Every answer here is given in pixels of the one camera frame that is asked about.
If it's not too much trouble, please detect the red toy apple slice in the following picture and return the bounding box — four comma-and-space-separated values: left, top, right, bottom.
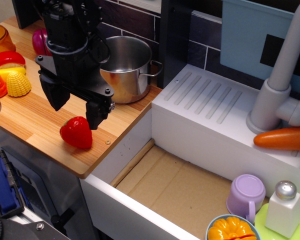
0, 51, 26, 69

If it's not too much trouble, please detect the red toy strawberry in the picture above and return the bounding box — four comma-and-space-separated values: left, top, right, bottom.
59, 116, 93, 149

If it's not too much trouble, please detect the green plastic plate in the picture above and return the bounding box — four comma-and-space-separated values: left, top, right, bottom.
254, 203, 300, 240

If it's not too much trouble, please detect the yellow toy pumpkin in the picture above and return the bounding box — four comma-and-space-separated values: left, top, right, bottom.
207, 216, 258, 240

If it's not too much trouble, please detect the purple plastic cup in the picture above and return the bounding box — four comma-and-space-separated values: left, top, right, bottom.
226, 174, 266, 224

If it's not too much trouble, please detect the light blue panel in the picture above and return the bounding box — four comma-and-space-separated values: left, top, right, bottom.
220, 0, 294, 80

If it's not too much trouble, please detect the blue clamp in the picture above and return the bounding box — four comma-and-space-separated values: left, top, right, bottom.
0, 150, 25, 219

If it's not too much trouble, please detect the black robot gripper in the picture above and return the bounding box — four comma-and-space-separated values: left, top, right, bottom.
35, 37, 115, 130

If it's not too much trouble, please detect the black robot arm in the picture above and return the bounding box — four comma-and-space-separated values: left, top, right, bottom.
32, 0, 114, 130

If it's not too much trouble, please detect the white salt shaker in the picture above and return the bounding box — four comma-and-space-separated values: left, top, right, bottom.
265, 180, 300, 238

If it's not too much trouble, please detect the grey toy faucet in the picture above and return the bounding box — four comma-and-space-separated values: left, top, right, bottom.
246, 4, 300, 134

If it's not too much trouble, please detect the purple toy onion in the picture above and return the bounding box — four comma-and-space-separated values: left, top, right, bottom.
32, 28, 52, 56

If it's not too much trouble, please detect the stainless steel pot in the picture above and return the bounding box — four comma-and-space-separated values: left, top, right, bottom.
100, 36, 163, 104

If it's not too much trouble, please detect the yellow toy corn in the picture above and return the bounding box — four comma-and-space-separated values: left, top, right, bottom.
6, 71, 32, 98

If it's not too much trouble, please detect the white toy sink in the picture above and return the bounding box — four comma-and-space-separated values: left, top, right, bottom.
81, 65, 300, 240

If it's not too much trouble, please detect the blue bowl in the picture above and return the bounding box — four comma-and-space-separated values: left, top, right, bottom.
205, 214, 262, 240

